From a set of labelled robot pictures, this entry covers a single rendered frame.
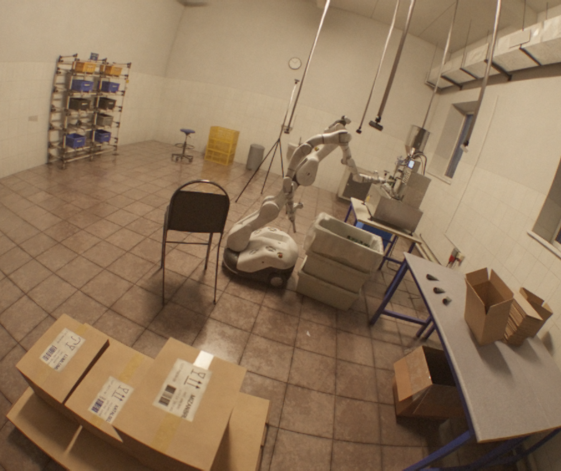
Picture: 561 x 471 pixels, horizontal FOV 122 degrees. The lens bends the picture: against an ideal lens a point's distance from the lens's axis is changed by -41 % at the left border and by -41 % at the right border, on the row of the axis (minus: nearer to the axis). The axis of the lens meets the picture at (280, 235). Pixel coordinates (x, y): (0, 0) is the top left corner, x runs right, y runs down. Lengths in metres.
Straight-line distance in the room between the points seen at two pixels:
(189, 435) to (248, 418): 0.64
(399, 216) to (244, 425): 2.21
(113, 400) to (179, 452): 0.45
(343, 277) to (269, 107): 4.98
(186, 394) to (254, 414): 0.63
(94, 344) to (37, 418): 0.53
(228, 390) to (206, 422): 0.14
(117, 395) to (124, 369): 0.13
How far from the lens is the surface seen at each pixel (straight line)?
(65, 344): 1.37
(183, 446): 0.82
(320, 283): 2.32
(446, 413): 2.04
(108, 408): 1.16
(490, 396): 1.41
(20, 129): 5.11
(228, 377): 0.93
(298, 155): 1.91
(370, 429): 1.85
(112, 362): 1.26
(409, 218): 2.72
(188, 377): 0.92
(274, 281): 2.35
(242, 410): 1.44
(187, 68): 7.48
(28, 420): 1.54
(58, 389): 1.25
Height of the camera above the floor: 1.44
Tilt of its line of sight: 25 degrees down
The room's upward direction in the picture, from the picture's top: 18 degrees clockwise
